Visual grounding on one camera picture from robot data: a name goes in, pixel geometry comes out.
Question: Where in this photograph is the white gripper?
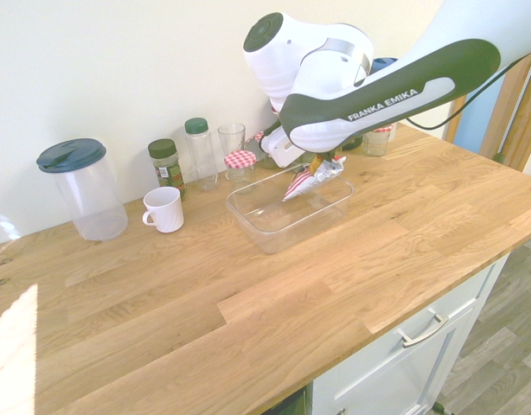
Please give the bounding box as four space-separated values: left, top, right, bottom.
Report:
259 127 325 174

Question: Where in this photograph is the red white chip bag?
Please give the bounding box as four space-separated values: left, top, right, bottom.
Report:
282 156 349 203

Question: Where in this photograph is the clear plastic rectangular container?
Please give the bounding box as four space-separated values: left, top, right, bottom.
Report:
225 165 355 256

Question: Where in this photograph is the blue lidded container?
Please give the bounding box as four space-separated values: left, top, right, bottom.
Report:
370 57 400 78

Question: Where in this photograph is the glass jar red checked lid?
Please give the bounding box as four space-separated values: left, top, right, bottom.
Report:
243 131 272 170
361 122 399 158
222 150 259 196

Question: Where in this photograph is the clear drinking glass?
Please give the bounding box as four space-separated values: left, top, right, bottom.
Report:
216 123 248 175

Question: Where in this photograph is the tall clear bottle green lid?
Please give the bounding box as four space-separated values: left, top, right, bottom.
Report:
183 117 221 193

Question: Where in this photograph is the herb spice jar dark lid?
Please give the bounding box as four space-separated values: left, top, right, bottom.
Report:
146 137 188 202

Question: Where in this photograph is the white ceramic mug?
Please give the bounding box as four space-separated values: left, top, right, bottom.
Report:
141 186 185 235

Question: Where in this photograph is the white cabinet drawer front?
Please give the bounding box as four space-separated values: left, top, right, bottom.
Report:
310 253 510 415

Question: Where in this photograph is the clear canister with blue lid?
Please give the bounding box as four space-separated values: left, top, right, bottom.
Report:
35 137 130 242

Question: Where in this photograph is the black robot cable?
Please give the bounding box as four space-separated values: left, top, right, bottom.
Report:
402 50 531 131

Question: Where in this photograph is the metal drawer handle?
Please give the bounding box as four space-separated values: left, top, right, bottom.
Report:
396 313 450 349

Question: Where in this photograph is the wooden door frame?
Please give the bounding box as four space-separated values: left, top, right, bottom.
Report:
442 50 531 182

